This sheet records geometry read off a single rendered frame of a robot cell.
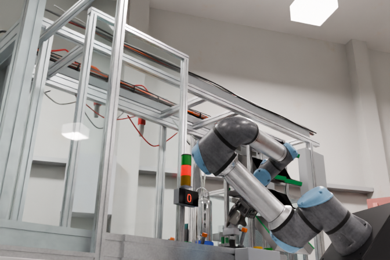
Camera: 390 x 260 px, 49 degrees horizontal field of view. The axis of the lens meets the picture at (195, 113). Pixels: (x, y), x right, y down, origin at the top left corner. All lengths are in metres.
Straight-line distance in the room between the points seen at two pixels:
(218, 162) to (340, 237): 0.49
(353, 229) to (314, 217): 0.14
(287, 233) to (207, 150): 0.41
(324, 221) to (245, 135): 0.40
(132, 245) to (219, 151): 0.43
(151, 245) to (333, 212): 0.64
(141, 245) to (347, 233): 0.70
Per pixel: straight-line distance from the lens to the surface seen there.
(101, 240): 1.37
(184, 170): 2.06
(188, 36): 7.12
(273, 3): 7.21
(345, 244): 1.64
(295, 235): 1.62
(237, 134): 1.51
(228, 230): 2.07
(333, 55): 8.21
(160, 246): 1.55
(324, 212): 1.60
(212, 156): 1.53
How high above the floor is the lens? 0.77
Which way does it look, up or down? 23 degrees up
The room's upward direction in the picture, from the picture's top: 1 degrees clockwise
